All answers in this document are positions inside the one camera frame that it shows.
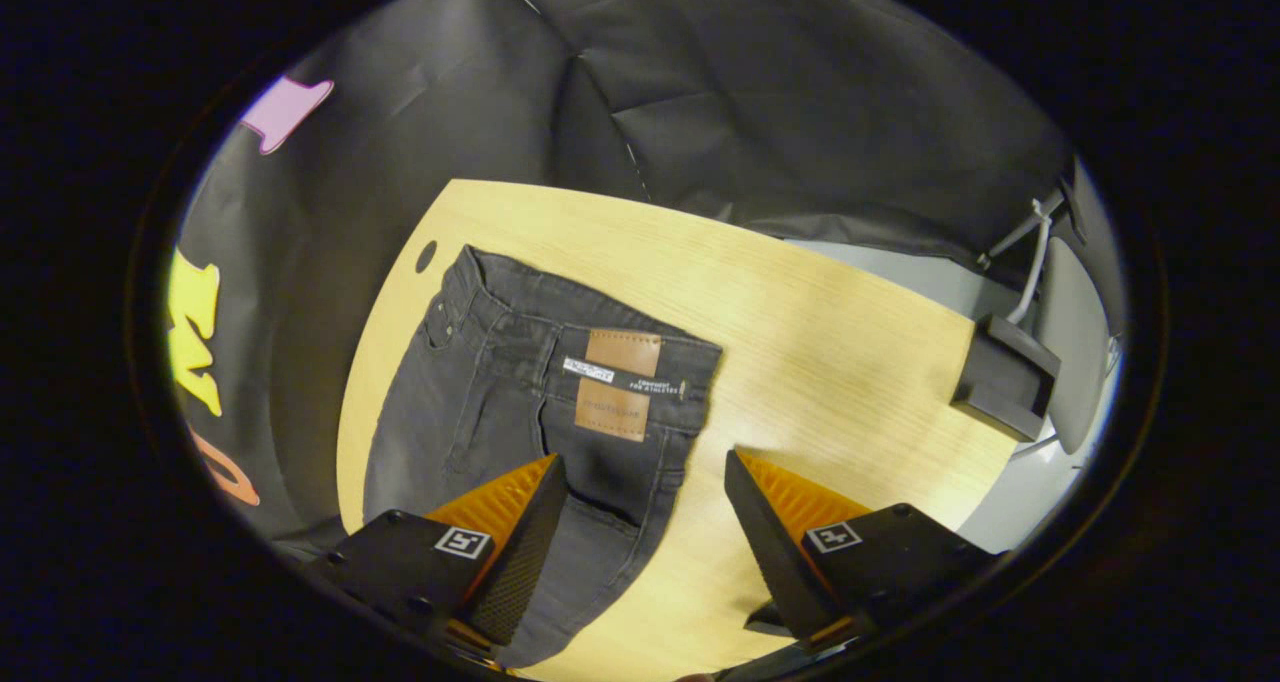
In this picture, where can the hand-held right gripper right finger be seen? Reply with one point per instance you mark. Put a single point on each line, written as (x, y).
(770, 562)

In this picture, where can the black jeans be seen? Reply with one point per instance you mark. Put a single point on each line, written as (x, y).
(500, 362)

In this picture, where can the black backdrop cloth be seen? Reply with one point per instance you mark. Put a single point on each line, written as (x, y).
(700, 82)

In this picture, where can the black box device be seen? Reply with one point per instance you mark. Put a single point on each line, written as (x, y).
(1005, 377)

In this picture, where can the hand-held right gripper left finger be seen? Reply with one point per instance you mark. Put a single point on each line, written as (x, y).
(525, 562)

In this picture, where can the grey metal rod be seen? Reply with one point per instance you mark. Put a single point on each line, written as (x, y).
(1015, 234)

